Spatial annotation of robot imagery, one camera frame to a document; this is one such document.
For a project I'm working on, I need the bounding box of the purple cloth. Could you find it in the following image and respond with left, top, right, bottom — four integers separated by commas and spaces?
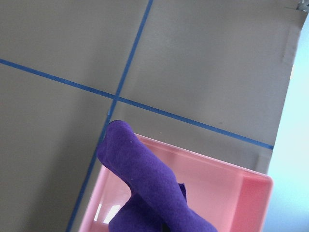
97, 120, 216, 232

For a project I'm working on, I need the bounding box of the pink plastic tray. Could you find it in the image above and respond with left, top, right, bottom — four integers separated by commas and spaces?
77, 136, 273, 232

